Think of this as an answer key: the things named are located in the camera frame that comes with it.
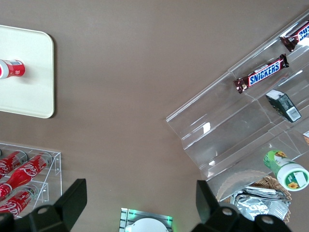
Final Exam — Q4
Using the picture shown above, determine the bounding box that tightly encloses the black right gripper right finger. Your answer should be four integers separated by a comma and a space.
192, 180, 291, 232

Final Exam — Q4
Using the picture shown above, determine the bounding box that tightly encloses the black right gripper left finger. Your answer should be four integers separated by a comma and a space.
0, 178, 88, 232

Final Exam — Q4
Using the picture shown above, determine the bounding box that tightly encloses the light wicker basket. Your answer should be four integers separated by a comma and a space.
216, 169, 293, 225

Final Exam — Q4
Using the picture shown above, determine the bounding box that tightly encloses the cream plastic tray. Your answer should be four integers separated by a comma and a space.
0, 25, 55, 119

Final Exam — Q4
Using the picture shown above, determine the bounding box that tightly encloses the clear acrylic bottle rack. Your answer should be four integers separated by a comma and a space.
0, 142, 63, 219

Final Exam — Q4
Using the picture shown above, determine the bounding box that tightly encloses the silver foil packet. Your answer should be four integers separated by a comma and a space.
231, 186, 292, 222

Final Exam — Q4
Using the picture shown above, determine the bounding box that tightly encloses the red cola bottle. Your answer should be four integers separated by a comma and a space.
0, 184, 41, 219
0, 149, 29, 181
0, 152, 53, 203

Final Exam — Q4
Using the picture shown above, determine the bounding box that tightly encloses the green bottle white cap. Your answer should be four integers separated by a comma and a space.
263, 149, 309, 192

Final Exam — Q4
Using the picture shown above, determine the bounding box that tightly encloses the clear acrylic stepped display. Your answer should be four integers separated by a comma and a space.
166, 9, 309, 204

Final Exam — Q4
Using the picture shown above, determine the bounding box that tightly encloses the red white yogurt cup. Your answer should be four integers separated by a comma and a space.
0, 58, 26, 80

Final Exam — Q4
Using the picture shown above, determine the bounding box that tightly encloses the brown Snickers bar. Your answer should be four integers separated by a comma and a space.
233, 53, 290, 95
280, 21, 309, 53

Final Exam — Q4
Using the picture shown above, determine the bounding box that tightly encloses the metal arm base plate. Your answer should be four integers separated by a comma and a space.
119, 207, 174, 232

